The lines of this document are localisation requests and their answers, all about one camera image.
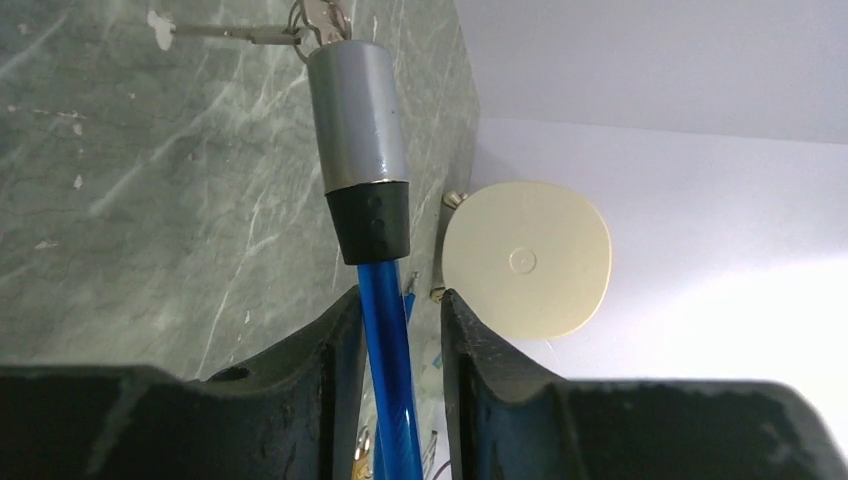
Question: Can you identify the blue cable with connectors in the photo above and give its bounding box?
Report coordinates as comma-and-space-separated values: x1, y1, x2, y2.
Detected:
305, 39, 425, 480

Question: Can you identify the cable lock key bunch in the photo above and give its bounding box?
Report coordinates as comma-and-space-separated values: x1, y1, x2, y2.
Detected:
169, 0, 352, 62

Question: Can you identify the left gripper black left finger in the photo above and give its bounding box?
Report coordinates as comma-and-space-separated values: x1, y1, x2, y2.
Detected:
1, 288, 365, 479

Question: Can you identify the cream cylindrical container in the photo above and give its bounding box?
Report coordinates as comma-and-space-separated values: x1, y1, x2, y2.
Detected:
430, 181, 613, 340

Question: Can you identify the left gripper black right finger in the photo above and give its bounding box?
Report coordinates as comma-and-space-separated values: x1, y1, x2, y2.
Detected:
441, 290, 847, 479

